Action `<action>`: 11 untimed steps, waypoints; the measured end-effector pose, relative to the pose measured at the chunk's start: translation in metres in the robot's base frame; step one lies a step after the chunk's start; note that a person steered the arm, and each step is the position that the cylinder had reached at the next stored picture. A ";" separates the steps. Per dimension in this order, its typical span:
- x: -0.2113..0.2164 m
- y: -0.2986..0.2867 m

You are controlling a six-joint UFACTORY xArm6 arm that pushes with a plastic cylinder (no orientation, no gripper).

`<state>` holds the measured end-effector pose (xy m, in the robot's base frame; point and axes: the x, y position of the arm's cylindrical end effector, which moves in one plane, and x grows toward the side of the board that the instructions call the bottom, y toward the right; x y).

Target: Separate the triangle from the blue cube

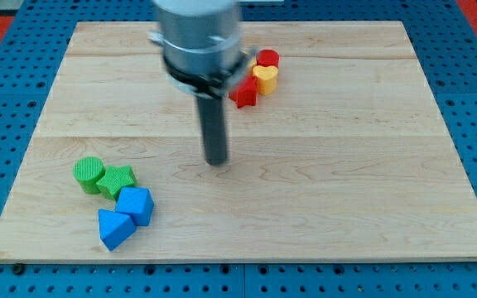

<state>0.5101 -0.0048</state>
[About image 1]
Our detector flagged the yellow block behind arm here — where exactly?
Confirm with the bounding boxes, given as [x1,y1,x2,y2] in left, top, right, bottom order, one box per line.
[247,57,257,76]

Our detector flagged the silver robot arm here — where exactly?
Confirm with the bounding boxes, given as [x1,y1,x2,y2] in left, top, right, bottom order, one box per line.
[149,0,257,99]

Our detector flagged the blue cube block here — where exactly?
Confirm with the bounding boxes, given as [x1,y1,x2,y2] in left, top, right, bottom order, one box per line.
[115,187,154,226]

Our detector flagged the blue triangle block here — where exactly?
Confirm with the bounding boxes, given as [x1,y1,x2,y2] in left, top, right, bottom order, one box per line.
[98,209,137,251]

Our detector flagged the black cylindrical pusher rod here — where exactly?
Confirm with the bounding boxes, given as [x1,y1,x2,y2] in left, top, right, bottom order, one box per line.
[196,97,228,166]

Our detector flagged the red star block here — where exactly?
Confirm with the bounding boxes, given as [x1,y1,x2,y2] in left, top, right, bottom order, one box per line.
[229,76,258,108]

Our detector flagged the yellow heart block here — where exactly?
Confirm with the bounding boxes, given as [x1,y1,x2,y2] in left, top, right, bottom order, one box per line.
[252,65,278,95]

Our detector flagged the red cylinder block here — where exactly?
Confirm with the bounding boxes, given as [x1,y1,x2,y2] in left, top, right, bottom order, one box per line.
[256,49,280,68]

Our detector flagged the wooden board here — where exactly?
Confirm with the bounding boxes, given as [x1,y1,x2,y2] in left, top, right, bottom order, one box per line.
[0,21,477,264]

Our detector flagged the green star block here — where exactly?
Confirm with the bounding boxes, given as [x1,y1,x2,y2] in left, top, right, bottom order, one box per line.
[96,165,137,200]

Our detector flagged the green cylinder block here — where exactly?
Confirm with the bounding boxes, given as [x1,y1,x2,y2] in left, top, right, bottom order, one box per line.
[73,156,105,195]

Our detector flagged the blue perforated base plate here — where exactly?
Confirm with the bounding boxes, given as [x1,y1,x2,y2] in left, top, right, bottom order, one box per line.
[0,0,477,297]

